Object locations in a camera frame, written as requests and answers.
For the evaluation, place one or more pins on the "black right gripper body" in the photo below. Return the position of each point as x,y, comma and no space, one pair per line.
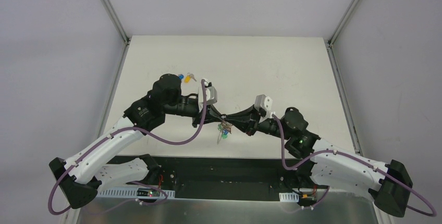
254,124

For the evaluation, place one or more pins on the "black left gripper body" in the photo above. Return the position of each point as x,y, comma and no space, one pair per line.
201,114

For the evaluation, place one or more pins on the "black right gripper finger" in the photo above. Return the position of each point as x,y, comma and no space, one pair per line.
238,124
243,115

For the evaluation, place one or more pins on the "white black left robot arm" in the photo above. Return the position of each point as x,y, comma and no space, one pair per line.
82,176

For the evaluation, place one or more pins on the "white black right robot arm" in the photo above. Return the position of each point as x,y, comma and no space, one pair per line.
385,184

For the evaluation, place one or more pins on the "green tag key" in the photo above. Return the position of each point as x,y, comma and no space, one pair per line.
224,137

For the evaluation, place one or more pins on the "yellow tag key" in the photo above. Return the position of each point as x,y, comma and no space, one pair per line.
189,77

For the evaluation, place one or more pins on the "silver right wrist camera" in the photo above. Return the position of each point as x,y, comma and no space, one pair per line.
263,104

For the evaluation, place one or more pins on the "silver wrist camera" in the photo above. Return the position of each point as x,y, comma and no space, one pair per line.
263,104
207,92

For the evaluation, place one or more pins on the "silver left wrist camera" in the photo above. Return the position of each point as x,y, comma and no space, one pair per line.
207,92

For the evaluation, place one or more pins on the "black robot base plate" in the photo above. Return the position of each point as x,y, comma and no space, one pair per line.
238,179

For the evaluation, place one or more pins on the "right aluminium frame rail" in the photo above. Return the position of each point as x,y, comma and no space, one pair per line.
339,48

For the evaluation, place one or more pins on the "aluminium frame rail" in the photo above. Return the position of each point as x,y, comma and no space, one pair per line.
123,44
339,48

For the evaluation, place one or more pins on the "left aluminium frame rail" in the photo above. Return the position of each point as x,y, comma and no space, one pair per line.
123,44

